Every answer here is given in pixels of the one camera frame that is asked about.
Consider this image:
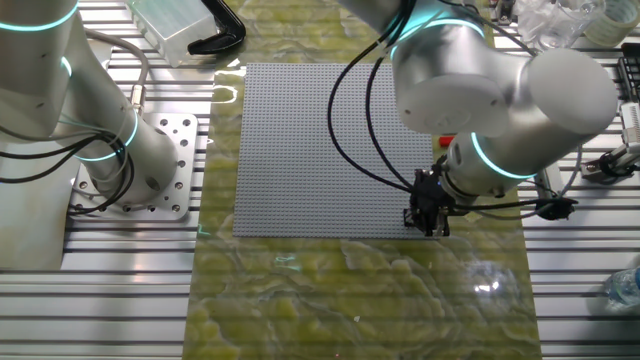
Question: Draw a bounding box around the black keyboard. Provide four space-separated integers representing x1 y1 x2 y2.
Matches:
617 42 640 101

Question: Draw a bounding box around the black Lego plate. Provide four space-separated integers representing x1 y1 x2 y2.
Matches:
403 208 425 230

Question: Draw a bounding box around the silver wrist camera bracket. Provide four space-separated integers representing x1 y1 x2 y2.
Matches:
534 167 562 199

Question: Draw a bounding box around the clear plastic cup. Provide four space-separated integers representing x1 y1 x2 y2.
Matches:
516 0 607 51

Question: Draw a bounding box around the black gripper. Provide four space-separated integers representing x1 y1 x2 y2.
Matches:
409 167 455 238

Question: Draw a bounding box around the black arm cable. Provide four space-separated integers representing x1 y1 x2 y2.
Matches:
364 49 426 196
326 0 580 222

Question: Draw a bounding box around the black base cable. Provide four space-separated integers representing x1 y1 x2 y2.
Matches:
0 127 137 217

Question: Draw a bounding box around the large grey Lego baseplate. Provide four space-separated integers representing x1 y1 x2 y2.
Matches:
232 62 441 240

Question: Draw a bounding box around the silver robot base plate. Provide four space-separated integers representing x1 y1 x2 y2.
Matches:
66 112 200 223

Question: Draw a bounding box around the clear tape roll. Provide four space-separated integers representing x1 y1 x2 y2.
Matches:
583 0 640 49

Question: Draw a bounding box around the black C-clamp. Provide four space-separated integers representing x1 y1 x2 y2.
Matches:
186 0 248 57

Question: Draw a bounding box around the green marble pattern mat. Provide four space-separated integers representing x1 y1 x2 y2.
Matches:
181 0 544 360

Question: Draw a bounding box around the clear water bottle blue cap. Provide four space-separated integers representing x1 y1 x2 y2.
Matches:
602 266 640 308

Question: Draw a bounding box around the metal camera mount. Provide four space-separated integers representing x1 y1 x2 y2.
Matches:
578 142 640 182

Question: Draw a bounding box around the translucent plastic box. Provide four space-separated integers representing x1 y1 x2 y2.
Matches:
123 0 220 69

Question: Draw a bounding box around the grey depth camera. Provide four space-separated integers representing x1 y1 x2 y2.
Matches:
618 101 640 147

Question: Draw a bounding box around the grey base cable with connector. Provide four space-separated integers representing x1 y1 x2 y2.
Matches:
82 27 152 117

